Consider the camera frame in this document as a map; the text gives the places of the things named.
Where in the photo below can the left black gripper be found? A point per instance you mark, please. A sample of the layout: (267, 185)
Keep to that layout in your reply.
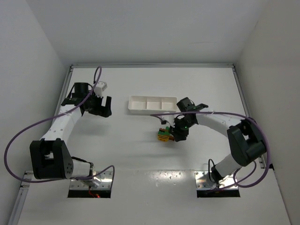
(101, 108)

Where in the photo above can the green lego brick pair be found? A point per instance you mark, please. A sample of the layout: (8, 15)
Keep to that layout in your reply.
(168, 129)

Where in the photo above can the yellow lego plate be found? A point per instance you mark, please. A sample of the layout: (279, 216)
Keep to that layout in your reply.
(163, 138)

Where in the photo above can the white three-compartment tray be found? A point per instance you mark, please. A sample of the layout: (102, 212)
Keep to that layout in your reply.
(146, 105)

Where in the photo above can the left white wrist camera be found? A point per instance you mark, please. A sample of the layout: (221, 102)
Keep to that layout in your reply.
(99, 88)

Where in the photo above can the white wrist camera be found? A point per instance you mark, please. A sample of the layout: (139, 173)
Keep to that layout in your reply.
(99, 88)
(166, 119)

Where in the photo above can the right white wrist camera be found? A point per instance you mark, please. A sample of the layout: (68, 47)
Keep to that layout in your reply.
(166, 119)

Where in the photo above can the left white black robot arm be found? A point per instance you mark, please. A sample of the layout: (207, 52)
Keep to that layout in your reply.
(50, 156)

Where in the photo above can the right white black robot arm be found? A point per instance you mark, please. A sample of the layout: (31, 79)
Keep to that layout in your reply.
(246, 141)

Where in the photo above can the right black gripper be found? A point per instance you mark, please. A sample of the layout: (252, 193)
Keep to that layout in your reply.
(176, 134)

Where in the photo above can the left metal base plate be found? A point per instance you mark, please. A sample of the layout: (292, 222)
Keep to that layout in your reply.
(102, 182)

